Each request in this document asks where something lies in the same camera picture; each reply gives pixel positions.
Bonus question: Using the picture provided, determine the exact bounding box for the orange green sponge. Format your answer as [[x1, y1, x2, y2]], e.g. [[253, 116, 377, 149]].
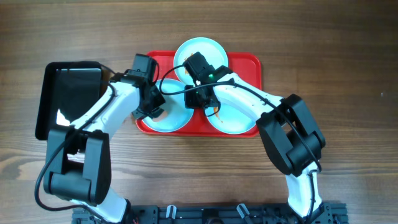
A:
[[152, 110, 168, 122]]

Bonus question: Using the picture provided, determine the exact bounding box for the light blue plate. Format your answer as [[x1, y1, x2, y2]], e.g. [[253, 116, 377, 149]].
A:
[[205, 103, 256, 134], [174, 37, 228, 85], [142, 78, 194, 133]]

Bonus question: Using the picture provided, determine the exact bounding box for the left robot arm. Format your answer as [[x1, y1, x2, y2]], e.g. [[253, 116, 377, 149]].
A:
[[34, 54, 165, 223]]

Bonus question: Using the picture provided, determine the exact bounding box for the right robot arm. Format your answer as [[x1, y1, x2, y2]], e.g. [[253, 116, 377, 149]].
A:
[[182, 52, 326, 223]]

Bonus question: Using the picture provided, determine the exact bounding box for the red plastic tray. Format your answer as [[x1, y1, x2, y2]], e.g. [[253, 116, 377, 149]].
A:
[[136, 50, 262, 138]]

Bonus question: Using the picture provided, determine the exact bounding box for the black water basin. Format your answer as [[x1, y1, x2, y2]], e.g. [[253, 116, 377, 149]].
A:
[[35, 61, 103, 140]]

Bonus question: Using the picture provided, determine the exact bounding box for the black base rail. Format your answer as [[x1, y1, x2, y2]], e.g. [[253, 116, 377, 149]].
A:
[[72, 202, 348, 224]]

